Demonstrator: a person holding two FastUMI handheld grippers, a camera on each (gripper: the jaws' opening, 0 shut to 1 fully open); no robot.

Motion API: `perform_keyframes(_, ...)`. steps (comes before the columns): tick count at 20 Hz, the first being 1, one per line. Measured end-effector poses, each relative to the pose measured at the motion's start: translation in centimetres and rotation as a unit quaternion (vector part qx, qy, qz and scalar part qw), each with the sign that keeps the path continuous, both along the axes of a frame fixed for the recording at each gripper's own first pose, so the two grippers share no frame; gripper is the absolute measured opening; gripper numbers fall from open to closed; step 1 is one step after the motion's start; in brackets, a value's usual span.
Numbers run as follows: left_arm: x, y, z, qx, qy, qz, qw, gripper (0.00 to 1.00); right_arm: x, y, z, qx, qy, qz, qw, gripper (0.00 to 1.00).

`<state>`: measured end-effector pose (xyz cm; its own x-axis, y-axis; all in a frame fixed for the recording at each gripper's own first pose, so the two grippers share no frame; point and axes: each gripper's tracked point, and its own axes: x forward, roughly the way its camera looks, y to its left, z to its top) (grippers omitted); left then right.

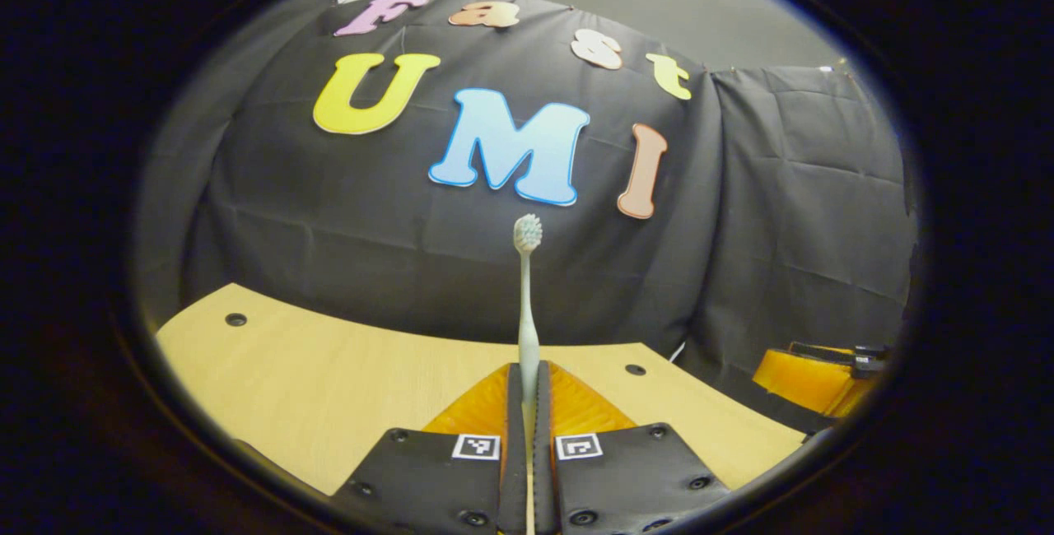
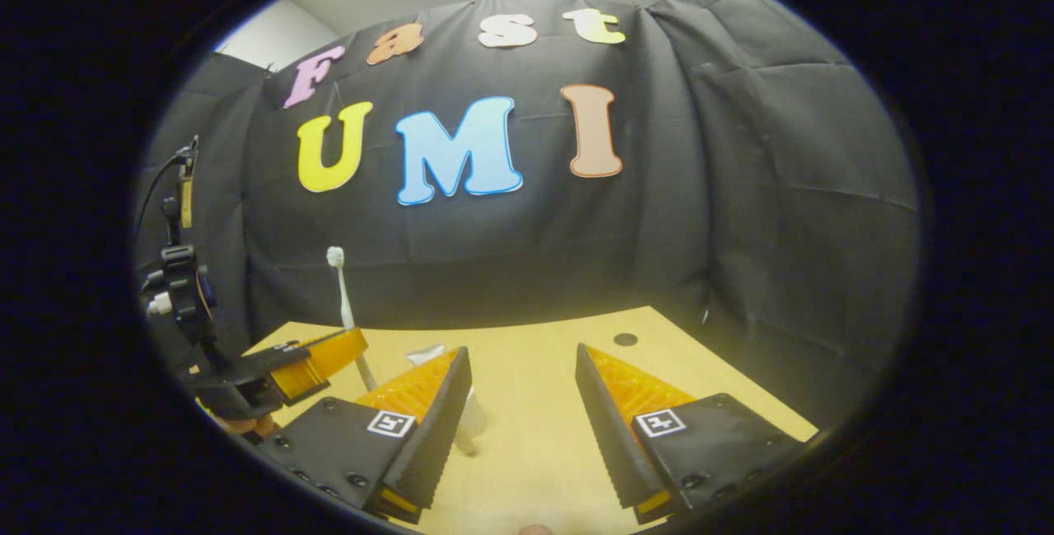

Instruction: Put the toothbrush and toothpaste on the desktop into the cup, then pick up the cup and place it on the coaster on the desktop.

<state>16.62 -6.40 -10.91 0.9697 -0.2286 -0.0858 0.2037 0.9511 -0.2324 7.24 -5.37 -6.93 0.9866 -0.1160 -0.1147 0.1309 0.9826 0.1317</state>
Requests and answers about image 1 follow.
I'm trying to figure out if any light wooden desktop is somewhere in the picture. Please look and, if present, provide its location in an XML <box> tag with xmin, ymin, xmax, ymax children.
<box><xmin>155</xmin><ymin>283</ymin><xmax>808</xmax><ymax>497</ymax></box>

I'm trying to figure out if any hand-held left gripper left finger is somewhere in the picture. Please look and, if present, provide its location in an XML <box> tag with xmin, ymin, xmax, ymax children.
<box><xmin>333</xmin><ymin>362</ymin><xmax>529</xmax><ymax>535</ymax></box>

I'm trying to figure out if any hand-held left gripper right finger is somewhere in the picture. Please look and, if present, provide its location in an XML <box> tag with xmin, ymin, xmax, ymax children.
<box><xmin>535</xmin><ymin>361</ymin><xmax>732</xmax><ymax>535</ymax></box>

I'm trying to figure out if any pale green toothbrush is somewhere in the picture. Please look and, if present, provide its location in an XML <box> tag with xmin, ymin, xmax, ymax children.
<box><xmin>513</xmin><ymin>214</ymin><xmax>544</xmax><ymax>535</ymax></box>

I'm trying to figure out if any black backdrop cloth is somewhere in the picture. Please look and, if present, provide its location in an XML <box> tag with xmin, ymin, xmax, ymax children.
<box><xmin>136</xmin><ymin>0</ymin><xmax>920</xmax><ymax>437</ymax></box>

